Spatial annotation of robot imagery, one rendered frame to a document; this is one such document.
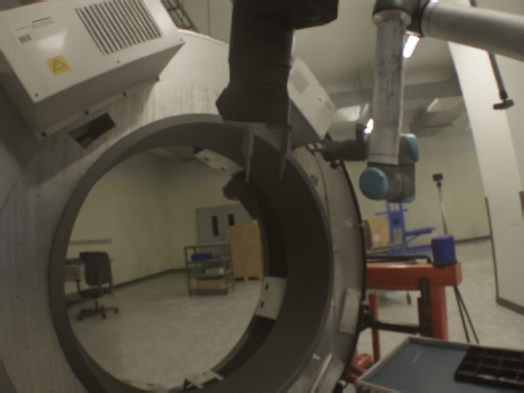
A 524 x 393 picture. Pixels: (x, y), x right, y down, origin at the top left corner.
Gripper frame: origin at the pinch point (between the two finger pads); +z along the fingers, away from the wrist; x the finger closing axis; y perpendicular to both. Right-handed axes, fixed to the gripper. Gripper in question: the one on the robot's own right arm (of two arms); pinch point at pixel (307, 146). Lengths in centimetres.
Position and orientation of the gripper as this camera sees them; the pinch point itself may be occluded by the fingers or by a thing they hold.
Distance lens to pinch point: 102.9
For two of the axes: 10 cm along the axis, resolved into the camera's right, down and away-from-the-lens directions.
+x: 2.9, -6.8, 6.8
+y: 2.7, 7.4, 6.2
